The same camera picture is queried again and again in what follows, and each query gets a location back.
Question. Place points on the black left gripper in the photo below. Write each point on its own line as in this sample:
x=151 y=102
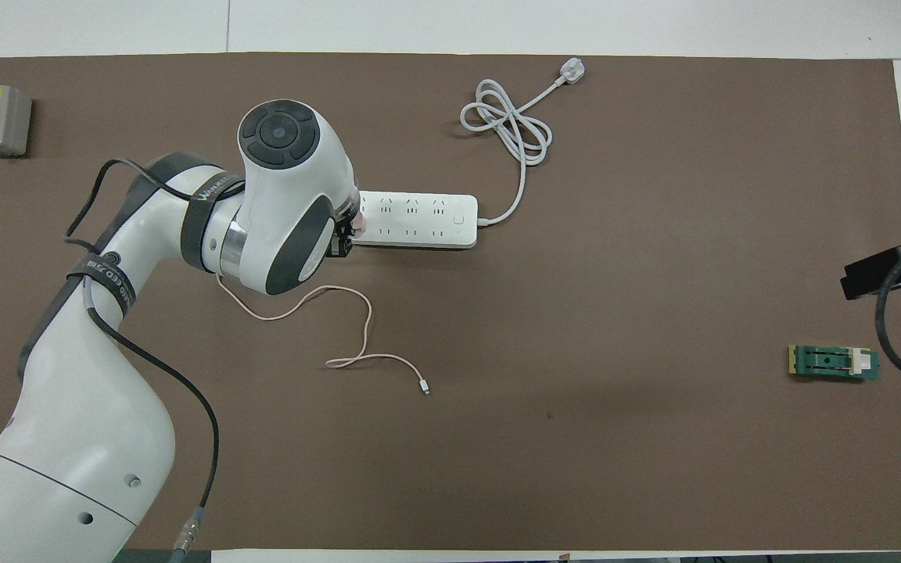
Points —
x=341 y=244

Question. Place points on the pink charger block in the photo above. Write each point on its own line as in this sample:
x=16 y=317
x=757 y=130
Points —
x=360 y=224

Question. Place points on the white power strip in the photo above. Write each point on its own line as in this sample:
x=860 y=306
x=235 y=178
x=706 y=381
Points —
x=419 y=220

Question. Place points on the green circuit board module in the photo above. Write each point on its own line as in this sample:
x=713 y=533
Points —
x=826 y=362

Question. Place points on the brown table mat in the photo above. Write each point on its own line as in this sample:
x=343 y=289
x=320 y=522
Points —
x=497 y=438

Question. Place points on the grey on-off switch box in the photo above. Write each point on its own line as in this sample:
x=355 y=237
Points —
x=8 y=117

